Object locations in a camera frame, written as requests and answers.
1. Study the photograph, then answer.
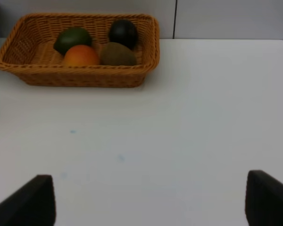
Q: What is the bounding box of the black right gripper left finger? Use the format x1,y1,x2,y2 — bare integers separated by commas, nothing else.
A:
0,175,56,226

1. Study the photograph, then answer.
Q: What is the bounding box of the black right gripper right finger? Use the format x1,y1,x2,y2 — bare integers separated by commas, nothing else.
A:
245,170,283,226

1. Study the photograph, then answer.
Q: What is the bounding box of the orange red peach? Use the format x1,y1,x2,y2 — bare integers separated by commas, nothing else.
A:
63,45,100,66

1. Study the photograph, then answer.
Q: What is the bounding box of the brown kiwi fruit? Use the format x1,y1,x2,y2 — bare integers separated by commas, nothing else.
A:
100,42,137,66

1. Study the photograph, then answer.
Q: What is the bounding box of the green lime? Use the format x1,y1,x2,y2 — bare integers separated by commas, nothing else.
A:
53,27,92,55

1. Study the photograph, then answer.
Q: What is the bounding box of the dark purple mangosteen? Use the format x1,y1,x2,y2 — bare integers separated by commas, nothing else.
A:
108,19,138,49

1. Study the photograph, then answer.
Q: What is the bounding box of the orange wicker basket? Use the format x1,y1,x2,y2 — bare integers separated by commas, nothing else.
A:
0,13,160,88

